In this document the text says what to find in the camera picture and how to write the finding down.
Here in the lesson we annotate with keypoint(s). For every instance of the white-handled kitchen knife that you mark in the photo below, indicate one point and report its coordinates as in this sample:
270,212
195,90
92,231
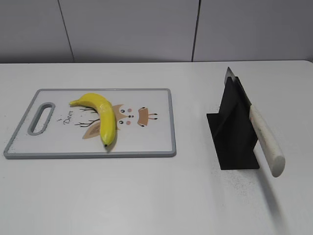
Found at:
270,146

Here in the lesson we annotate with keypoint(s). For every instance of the yellow plastic banana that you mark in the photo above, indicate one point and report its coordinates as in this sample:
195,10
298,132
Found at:
106,114

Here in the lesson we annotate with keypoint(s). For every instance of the black knife stand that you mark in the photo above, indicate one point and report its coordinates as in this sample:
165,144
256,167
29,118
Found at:
233,135

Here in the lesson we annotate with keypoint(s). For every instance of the white grey-rimmed cutting board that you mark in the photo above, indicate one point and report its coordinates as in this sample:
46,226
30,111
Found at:
51,129

